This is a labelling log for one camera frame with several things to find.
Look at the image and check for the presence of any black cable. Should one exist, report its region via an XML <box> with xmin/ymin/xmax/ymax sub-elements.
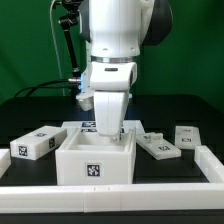
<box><xmin>13</xmin><ymin>78</ymin><xmax>82</xmax><ymax>98</ymax></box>

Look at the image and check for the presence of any white cabinet body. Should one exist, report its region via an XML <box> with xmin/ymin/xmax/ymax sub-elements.
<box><xmin>55</xmin><ymin>129</ymin><xmax>136</xmax><ymax>186</ymax></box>

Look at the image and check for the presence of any white right boundary rail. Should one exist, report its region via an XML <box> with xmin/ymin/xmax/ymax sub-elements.
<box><xmin>194</xmin><ymin>146</ymin><xmax>224</xmax><ymax>183</ymax></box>

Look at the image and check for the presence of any white door panel with tag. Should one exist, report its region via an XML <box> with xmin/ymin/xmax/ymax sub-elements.
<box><xmin>136</xmin><ymin>132</ymin><xmax>181</xmax><ymax>160</ymax></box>

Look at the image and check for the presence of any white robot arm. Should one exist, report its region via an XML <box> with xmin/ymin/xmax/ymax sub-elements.
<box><xmin>79</xmin><ymin>0</ymin><xmax>173</xmax><ymax>142</ymax></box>

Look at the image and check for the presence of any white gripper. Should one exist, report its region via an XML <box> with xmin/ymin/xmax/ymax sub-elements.
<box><xmin>90</xmin><ymin>62</ymin><xmax>137</xmax><ymax>142</ymax></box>

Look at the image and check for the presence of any white closed box with tags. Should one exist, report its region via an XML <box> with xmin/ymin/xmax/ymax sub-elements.
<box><xmin>10</xmin><ymin>126</ymin><xmax>67</xmax><ymax>160</ymax></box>

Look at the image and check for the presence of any white left boundary rail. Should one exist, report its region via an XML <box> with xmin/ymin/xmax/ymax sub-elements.
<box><xmin>0</xmin><ymin>149</ymin><xmax>11</xmax><ymax>178</ymax></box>

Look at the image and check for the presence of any white boundary rail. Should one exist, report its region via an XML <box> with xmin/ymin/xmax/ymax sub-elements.
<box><xmin>0</xmin><ymin>149</ymin><xmax>11</xmax><ymax>178</ymax></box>
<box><xmin>194</xmin><ymin>146</ymin><xmax>224</xmax><ymax>183</ymax></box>
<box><xmin>0</xmin><ymin>183</ymin><xmax>224</xmax><ymax>213</ymax></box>

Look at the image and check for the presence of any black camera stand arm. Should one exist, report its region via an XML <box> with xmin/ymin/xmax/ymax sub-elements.
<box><xmin>58</xmin><ymin>0</ymin><xmax>83</xmax><ymax>82</ymax></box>

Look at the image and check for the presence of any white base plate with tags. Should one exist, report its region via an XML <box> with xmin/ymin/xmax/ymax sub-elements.
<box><xmin>61</xmin><ymin>120</ymin><xmax>146</xmax><ymax>136</ymax></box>

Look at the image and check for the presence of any white front boundary rail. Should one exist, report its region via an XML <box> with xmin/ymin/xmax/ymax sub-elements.
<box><xmin>0</xmin><ymin>183</ymin><xmax>224</xmax><ymax>213</ymax></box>

